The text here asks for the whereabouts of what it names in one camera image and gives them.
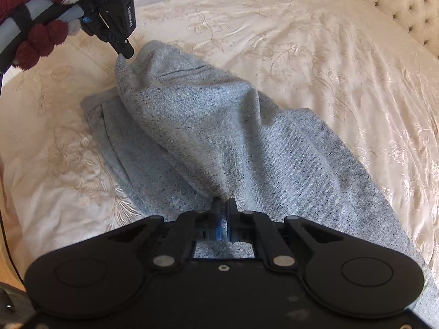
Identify thin black cable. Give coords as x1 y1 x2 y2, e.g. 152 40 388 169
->
0 70 26 282

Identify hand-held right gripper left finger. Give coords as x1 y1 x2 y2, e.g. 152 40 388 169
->
109 197 223 271

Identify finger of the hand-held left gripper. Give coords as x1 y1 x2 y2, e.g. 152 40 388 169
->
111 36 135 59

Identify cream embroidered bedspread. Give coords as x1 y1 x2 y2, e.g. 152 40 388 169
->
0 0 439 282

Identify cream tufted headboard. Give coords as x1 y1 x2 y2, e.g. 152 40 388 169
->
324 0 439 53

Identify light blue speckled pants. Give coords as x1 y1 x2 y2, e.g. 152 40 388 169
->
80 39 429 316

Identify person's left hand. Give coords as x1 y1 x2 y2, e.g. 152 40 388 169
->
0 0 86 72

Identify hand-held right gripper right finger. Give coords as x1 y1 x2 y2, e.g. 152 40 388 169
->
226 197 344 271

